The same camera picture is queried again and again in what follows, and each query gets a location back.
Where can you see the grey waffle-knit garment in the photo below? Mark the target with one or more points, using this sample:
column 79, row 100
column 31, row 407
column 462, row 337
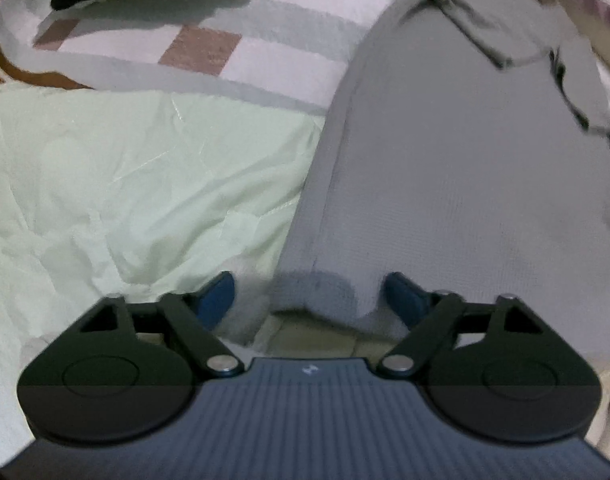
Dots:
column 460, row 160

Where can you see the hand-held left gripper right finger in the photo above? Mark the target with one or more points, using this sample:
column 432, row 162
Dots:
column 406, row 301

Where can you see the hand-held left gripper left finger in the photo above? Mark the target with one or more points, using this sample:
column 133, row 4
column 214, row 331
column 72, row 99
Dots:
column 217, row 301

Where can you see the checked white and brown bedcover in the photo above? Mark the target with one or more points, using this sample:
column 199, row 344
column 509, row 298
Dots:
column 195, row 15

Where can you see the light green quilt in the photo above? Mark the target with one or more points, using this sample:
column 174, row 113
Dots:
column 110, row 185

